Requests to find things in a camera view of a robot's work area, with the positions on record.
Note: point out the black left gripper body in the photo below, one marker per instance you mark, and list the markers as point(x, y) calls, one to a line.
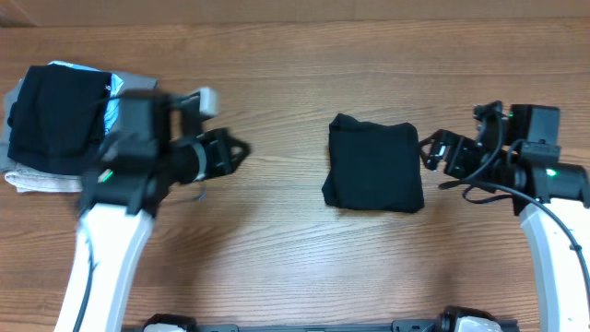
point(194, 160)

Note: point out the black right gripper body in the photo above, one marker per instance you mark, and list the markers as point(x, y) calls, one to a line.
point(468, 162)

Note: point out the black t-shirt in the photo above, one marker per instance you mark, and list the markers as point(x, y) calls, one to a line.
point(373, 166)

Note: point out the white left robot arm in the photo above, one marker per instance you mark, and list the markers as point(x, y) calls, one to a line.
point(119, 204)

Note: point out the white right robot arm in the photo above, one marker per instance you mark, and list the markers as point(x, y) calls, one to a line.
point(550, 199)

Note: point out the folded grey garment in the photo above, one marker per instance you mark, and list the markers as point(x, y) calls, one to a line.
point(131, 81)

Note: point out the folded light blue garment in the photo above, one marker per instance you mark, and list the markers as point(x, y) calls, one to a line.
point(114, 87)

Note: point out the folded black garment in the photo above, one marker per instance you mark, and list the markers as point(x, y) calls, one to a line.
point(57, 122)

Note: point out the folded beige garment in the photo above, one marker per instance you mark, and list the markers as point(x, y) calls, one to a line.
point(26, 180)

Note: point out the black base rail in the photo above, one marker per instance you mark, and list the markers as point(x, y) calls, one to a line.
point(166, 322)

